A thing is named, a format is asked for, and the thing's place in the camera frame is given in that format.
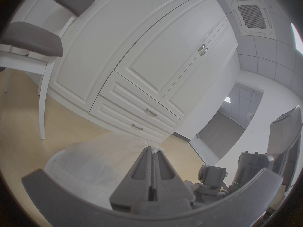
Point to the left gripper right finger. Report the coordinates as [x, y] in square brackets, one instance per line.
[168, 185]

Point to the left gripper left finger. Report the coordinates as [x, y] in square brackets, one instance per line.
[139, 185]

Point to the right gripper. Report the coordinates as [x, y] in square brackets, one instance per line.
[201, 198]

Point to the clear plastic bag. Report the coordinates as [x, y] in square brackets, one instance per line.
[99, 159]

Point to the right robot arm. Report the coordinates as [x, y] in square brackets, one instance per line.
[286, 133]

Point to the white trash bin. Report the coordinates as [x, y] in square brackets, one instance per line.
[53, 164]

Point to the square ceiling light panel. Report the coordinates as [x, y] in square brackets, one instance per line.
[298, 39]
[227, 99]

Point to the white wardrobe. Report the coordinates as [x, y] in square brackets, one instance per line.
[142, 44]

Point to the white chair grey cushions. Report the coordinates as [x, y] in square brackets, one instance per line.
[35, 39]

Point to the ceiling air conditioner vent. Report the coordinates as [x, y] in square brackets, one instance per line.
[251, 15]

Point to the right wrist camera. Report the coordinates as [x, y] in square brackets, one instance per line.
[213, 175]

